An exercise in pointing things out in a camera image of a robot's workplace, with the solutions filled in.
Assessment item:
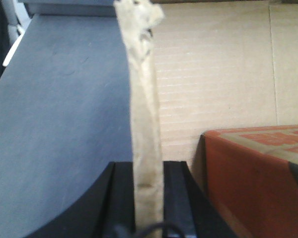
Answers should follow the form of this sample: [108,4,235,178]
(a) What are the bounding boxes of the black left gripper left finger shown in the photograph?
[29,162,135,238]

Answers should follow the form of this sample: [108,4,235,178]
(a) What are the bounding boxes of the red printed cardboard box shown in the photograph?
[203,125,298,238]

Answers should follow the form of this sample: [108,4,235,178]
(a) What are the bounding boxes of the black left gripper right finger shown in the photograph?
[163,161,251,238]

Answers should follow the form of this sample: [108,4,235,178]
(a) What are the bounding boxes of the large brown cardboard box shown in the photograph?
[113,0,298,238]

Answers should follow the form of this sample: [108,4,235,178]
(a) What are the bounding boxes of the white bar at shelf edge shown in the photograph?
[2,34,24,67]

